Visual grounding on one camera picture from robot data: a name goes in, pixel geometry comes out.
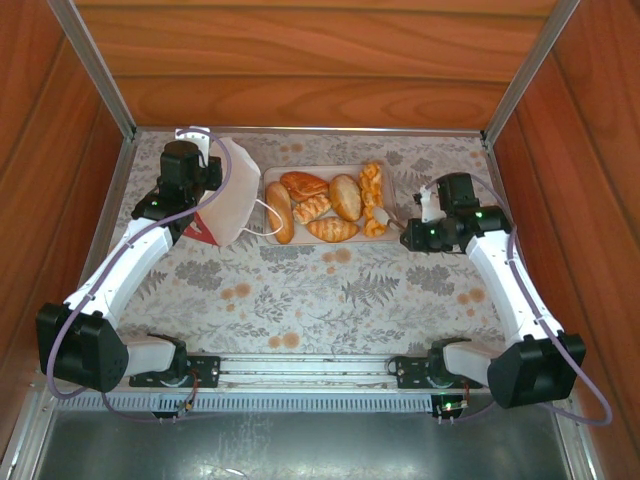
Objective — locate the red white paper bag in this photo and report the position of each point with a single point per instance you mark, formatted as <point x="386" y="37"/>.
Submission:
<point x="235" y="200"/>

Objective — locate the small twisted orange pastry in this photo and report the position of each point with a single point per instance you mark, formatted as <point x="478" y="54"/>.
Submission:
<point x="372" y="230"/>

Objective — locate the long twisted orange pastry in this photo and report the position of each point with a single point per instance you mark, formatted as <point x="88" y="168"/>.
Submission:
<point x="372" y="185"/>

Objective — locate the long golden bread roll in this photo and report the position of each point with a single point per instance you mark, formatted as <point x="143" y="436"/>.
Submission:
<point x="280" y="212"/>

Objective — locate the oval crusty bread roll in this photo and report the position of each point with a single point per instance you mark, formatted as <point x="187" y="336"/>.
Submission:
<point x="345" y="197"/>

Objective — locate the golden croissant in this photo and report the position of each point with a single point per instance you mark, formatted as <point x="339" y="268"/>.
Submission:
<point x="332" y="230"/>

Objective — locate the brown glazed pastry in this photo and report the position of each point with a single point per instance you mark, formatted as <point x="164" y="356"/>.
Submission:
<point x="304" y="185"/>

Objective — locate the braided golden pastry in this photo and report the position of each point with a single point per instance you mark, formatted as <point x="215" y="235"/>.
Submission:
<point x="311" y="210"/>

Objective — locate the pink rectangular tray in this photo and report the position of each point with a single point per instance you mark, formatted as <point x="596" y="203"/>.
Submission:
<point x="300" y="236"/>

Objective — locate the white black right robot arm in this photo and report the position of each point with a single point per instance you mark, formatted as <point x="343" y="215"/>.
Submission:
<point x="500" y="285"/>

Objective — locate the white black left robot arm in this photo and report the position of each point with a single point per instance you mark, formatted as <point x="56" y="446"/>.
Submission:
<point x="125" y="265"/>

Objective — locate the floral tablecloth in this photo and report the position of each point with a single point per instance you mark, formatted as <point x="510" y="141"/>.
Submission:
<point x="300" y="310"/>

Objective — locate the small board with green light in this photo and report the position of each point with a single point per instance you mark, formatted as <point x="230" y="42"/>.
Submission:
<point x="450" y="407"/>

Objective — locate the aluminium base beam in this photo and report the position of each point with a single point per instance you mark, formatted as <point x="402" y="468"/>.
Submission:
<point x="300" y="370"/>

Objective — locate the small connector board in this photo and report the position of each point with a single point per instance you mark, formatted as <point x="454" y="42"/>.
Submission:
<point x="186" y="407"/>

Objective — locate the grey metal panel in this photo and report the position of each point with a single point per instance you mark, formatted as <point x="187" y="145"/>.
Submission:
<point x="300" y="450"/>

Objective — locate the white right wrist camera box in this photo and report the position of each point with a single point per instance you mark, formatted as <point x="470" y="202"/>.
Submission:
<point x="430" y="207"/>

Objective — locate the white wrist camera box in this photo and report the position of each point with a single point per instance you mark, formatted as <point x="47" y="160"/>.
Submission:
<point x="195" y="137"/>
<point x="430" y="207"/>

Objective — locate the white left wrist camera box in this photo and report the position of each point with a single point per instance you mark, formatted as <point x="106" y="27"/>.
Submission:
<point x="195" y="137"/>

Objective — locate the aluminium side rail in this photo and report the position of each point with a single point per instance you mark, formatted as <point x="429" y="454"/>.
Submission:
<point x="111" y="200"/>

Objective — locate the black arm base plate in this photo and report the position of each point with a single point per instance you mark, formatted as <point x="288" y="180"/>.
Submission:
<point x="207" y="370"/>
<point x="407" y="372"/>

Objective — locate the aluminium frame post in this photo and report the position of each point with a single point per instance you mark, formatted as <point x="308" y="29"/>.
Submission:
<point x="531" y="65"/>
<point x="93" y="65"/>

